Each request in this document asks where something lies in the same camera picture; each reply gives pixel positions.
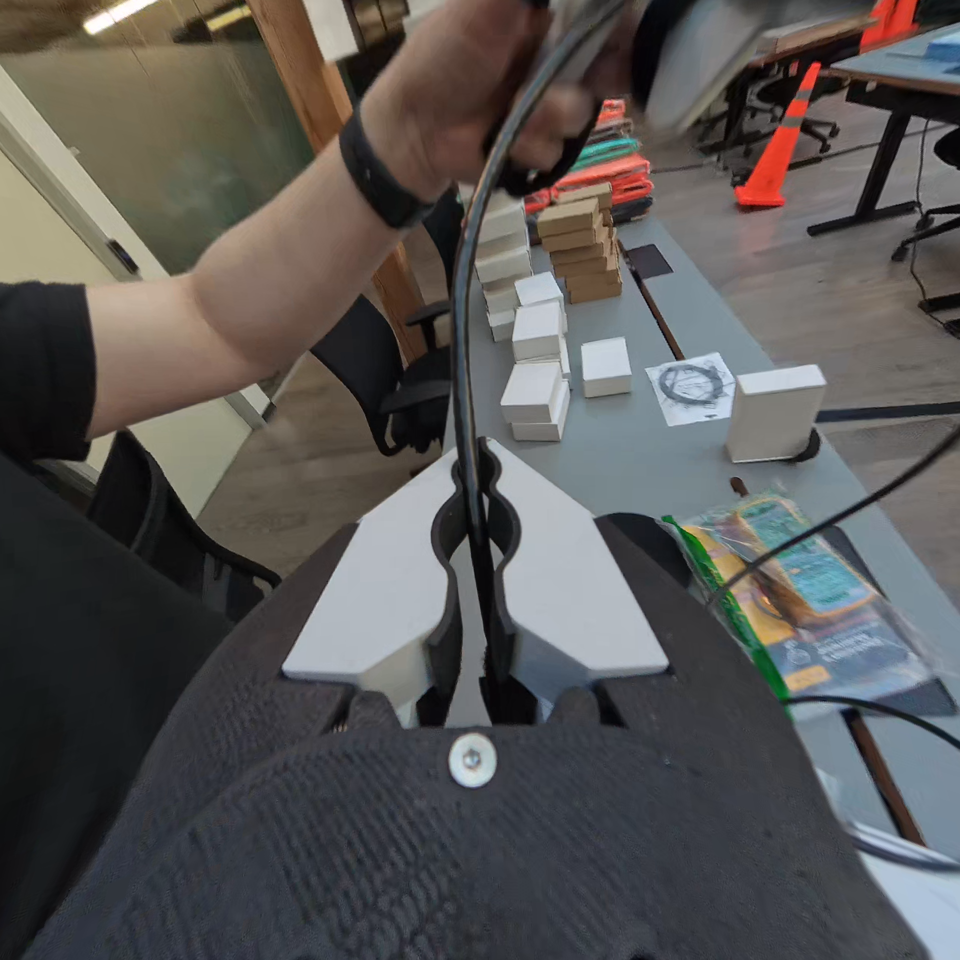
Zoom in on stack of white boxes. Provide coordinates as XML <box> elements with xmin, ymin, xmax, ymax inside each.
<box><xmin>474</xmin><ymin>191</ymin><xmax>633</xmax><ymax>444</ymax></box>

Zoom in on person's left hand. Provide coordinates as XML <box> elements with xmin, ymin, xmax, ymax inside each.
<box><xmin>360</xmin><ymin>0</ymin><xmax>603</xmax><ymax>200</ymax></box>

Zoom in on clear bag with black cable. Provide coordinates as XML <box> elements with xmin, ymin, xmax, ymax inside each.
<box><xmin>645</xmin><ymin>351</ymin><xmax>738</xmax><ymax>429</ymax></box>

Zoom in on person's left forearm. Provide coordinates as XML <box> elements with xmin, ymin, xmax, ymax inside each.
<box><xmin>86</xmin><ymin>138</ymin><xmax>391</xmax><ymax>440</ymax></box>

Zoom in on grey desk with black legs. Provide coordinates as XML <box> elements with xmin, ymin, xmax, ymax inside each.
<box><xmin>806</xmin><ymin>22</ymin><xmax>960</xmax><ymax>240</ymax></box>

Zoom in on white paper notice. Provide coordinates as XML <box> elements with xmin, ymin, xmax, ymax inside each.
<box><xmin>302</xmin><ymin>0</ymin><xmax>361</xmax><ymax>63</ymax></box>

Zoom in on wood-edged desk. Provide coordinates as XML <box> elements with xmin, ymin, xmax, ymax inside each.
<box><xmin>697</xmin><ymin>11</ymin><xmax>879</xmax><ymax>166</ymax></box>

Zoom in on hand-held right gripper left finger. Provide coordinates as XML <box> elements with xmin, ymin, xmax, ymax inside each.
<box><xmin>281</xmin><ymin>437</ymin><xmax>483</xmax><ymax>729</ymax></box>

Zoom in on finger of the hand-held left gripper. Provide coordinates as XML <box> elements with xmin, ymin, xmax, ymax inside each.
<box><xmin>646</xmin><ymin>0</ymin><xmax>770</xmax><ymax>135</ymax></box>

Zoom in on white cardboard mailer box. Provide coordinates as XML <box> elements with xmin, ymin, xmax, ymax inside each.
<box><xmin>725</xmin><ymin>364</ymin><xmax>828</xmax><ymax>465</ymax></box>

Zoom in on person's dark clothing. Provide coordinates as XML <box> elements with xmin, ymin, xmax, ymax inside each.
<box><xmin>0</xmin><ymin>281</ymin><xmax>234</xmax><ymax>960</ymax></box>

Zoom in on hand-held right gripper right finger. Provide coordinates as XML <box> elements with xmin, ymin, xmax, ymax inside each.
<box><xmin>480</xmin><ymin>437</ymin><xmax>670</xmax><ymax>727</ymax></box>

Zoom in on stack of orange teal bags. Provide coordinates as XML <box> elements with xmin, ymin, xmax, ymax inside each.
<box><xmin>523</xmin><ymin>97</ymin><xmax>655</xmax><ymax>220</ymax></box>

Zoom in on packaged yellow multimeter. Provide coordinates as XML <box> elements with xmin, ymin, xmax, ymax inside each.
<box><xmin>658</xmin><ymin>493</ymin><xmax>937</xmax><ymax>723</ymax></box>

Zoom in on black wristband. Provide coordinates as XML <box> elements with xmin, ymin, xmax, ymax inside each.
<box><xmin>337</xmin><ymin>105</ymin><xmax>436</xmax><ymax>230</ymax></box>

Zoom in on long black cable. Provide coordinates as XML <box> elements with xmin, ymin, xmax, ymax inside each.
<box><xmin>448</xmin><ymin>0</ymin><xmax>960</xmax><ymax>751</ymax></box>

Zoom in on stack of brown boxes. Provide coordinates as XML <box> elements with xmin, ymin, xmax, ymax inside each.
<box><xmin>536</xmin><ymin>182</ymin><xmax>625</xmax><ymax>306</ymax></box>

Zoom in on black desk slot cover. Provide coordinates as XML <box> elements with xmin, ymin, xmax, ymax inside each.
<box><xmin>626</xmin><ymin>243</ymin><xmax>674</xmax><ymax>284</ymax></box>

